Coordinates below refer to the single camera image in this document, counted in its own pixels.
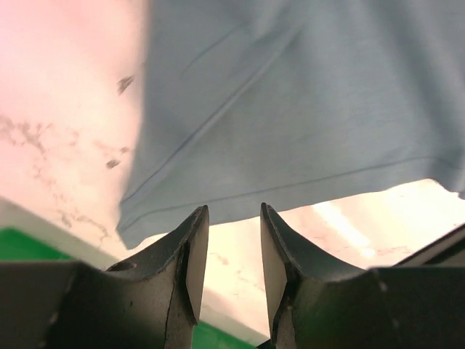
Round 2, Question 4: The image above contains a blue-grey t-shirt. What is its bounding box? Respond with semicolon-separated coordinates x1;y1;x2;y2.
117;1;464;248

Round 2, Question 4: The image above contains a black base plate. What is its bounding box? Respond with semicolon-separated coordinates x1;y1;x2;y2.
395;225;465;267

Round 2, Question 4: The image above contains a green plastic bin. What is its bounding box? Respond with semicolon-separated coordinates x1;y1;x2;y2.
1;228;255;349

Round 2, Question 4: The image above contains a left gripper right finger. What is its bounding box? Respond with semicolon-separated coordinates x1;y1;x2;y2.
260;204;464;348

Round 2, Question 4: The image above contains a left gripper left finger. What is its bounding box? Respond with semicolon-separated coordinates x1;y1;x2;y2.
1;206;209;348

